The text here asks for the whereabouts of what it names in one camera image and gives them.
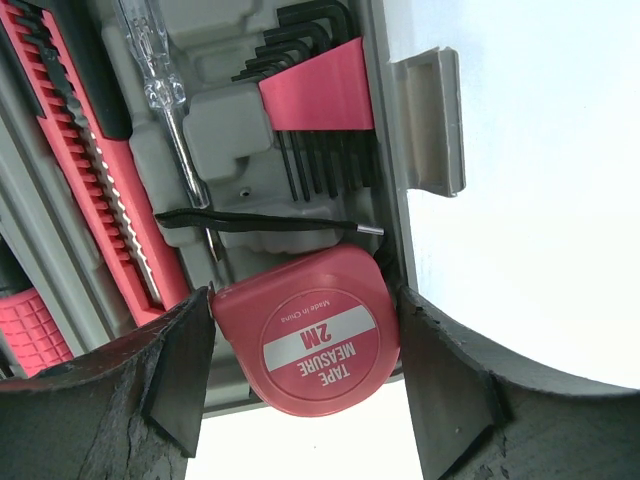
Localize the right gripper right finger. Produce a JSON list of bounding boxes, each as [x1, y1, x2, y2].
[[397, 287, 639, 479]]

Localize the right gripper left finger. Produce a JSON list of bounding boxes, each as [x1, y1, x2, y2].
[[1, 287, 215, 479]]

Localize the clear test screwdriver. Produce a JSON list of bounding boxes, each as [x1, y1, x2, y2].
[[114, 0, 224, 261]]

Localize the grey plastic tool case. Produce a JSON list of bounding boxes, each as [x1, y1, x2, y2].
[[0, 0, 469, 420]]

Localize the red hex key holder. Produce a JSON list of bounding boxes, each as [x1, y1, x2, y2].
[[232, 1, 380, 201]]

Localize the red tape measure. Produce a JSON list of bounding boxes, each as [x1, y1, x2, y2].
[[154, 208, 401, 419]]

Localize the red utility knife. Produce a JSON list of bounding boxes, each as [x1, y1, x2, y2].
[[1, 1, 189, 325]]

